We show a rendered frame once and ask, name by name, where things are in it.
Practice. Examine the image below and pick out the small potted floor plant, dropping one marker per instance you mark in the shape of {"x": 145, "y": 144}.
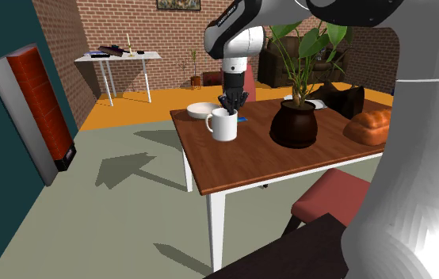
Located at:
{"x": 195, "y": 79}

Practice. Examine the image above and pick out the brown armchair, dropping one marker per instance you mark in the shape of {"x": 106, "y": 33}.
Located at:
{"x": 277, "y": 65}

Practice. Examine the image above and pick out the white mug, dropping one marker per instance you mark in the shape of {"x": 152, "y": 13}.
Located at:
{"x": 224, "y": 125}

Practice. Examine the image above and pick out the white side table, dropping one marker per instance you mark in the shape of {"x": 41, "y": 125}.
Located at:
{"x": 119, "y": 58}

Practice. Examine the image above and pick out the small blue flat card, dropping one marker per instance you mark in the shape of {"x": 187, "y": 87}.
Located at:
{"x": 243, "y": 119}

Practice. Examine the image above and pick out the green plant in dark pot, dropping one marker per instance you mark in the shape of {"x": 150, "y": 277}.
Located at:
{"x": 293, "y": 123}

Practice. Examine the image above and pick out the red door with white frame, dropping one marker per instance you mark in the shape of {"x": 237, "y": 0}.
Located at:
{"x": 38, "y": 108}

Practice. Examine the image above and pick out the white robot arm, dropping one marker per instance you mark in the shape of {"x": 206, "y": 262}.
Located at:
{"x": 416, "y": 154}

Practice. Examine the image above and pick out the dark brown bag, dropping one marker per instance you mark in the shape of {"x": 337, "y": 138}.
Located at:
{"x": 343, "y": 100}

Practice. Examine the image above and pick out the brown bread loaf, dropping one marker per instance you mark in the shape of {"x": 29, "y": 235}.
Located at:
{"x": 368, "y": 127}

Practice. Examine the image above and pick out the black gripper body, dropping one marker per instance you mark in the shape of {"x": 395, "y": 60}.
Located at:
{"x": 234, "y": 82}

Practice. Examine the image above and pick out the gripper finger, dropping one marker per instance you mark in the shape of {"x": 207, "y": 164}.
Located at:
{"x": 227, "y": 101}
{"x": 242, "y": 98}

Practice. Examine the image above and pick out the wooden table with white legs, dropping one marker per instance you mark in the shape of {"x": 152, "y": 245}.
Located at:
{"x": 250, "y": 158}

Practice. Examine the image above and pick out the red chair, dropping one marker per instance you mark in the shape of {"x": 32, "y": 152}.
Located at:
{"x": 331, "y": 197}
{"x": 250, "y": 83}

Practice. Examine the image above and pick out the framed wall picture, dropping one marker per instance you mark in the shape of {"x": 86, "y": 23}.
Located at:
{"x": 178, "y": 4}

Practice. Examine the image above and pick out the white bowl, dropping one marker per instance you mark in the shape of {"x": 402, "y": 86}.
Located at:
{"x": 200, "y": 110}

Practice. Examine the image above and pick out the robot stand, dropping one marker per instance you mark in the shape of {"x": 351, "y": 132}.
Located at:
{"x": 300, "y": 255}

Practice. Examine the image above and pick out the dark red box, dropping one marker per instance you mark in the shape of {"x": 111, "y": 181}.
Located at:
{"x": 212, "y": 78}

